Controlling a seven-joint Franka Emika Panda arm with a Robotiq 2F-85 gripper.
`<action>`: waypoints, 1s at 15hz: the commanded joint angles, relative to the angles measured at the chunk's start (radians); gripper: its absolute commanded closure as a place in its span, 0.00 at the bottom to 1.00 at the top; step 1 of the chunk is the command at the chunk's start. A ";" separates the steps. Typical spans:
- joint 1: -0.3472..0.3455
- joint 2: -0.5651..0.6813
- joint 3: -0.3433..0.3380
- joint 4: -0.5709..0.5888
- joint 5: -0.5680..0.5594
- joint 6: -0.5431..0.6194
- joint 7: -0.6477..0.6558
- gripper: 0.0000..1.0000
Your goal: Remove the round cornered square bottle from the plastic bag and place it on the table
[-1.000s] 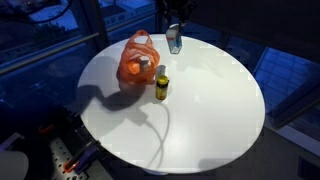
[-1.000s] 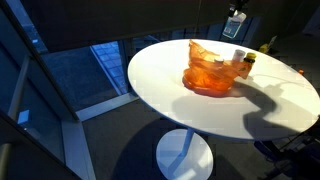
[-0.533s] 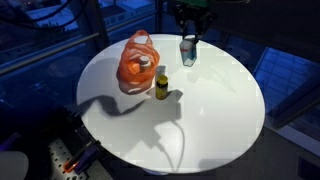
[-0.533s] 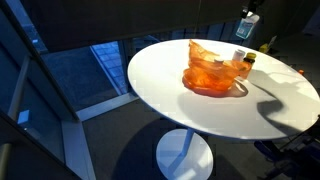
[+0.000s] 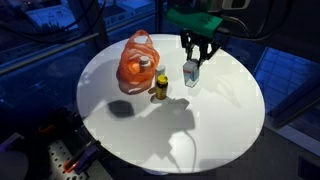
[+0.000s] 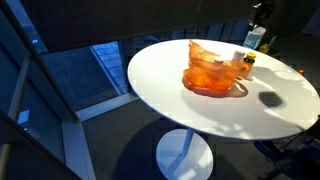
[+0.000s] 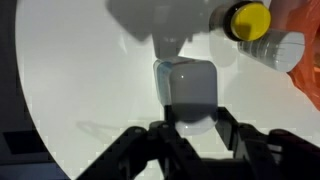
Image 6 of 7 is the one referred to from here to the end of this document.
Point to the orange plastic bag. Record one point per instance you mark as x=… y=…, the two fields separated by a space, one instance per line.
x=206 y=75

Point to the white cylindrical bottle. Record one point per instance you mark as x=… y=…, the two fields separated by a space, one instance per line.
x=238 y=55

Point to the amber bottle with yellow cap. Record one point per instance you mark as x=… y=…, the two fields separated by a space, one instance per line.
x=249 y=63

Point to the blue and white wipes container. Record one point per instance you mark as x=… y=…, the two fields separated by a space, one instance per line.
x=254 y=37

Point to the small yellow object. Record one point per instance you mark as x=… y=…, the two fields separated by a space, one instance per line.
x=264 y=48

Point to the small orange object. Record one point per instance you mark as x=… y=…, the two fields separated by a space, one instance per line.
x=301 y=72

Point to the white table pedestal base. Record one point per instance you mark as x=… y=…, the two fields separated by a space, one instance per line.
x=185 y=158

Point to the dark camera stand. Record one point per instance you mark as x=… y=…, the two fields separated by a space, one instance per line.
x=263 y=11

